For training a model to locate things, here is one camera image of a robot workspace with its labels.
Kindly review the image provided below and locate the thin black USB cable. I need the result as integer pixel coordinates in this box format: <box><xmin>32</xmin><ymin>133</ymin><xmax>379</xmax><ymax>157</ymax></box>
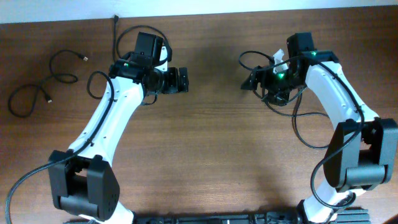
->
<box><xmin>111</xmin><ymin>14</ymin><xmax>174</xmax><ymax>63</ymax></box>

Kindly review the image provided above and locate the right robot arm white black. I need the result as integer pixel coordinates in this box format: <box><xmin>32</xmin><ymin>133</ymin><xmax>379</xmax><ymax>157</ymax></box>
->
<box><xmin>241</xmin><ymin>32</ymin><xmax>397</xmax><ymax>223</ymax></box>

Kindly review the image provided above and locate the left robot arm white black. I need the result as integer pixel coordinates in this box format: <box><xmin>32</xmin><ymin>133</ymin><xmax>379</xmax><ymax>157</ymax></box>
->
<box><xmin>49</xmin><ymin>32</ymin><xmax>189</xmax><ymax>223</ymax></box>

